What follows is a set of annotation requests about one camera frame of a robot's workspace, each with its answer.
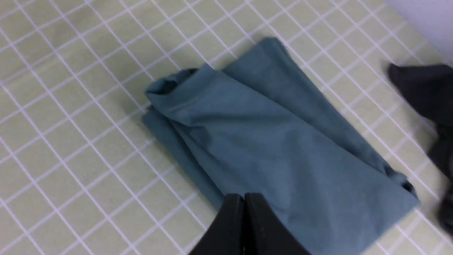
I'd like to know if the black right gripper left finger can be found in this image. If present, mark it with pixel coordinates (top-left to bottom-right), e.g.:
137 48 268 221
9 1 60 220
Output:
190 194 245 255

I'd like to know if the green checked tablecloth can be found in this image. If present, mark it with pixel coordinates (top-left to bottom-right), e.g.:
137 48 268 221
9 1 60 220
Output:
0 0 452 255

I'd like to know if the green long-sleeve top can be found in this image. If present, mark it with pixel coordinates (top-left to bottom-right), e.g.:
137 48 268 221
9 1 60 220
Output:
143 37 419 255

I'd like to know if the dark grey clothing pile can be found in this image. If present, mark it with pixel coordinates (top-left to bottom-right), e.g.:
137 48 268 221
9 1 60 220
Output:
386 63 453 236

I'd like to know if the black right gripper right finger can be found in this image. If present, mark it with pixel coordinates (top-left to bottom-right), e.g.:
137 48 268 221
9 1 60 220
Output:
244 193 309 255

